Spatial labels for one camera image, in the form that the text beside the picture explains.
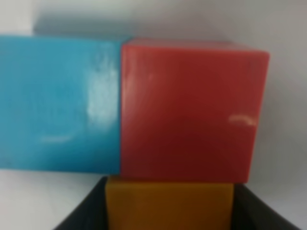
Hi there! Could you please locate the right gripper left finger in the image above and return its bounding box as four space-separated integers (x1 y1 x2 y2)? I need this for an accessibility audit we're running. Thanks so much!
55 176 108 230

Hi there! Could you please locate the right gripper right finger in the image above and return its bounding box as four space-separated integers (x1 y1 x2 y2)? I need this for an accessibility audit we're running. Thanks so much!
231 184 299 230

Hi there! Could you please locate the red block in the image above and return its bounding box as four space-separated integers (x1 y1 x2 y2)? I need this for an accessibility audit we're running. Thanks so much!
120 38 270 183

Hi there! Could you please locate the orange block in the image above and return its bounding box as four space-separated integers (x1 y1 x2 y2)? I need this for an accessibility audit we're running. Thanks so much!
106 177 234 230

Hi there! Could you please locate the blue block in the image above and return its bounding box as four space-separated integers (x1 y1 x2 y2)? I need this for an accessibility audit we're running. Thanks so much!
0 35 127 174

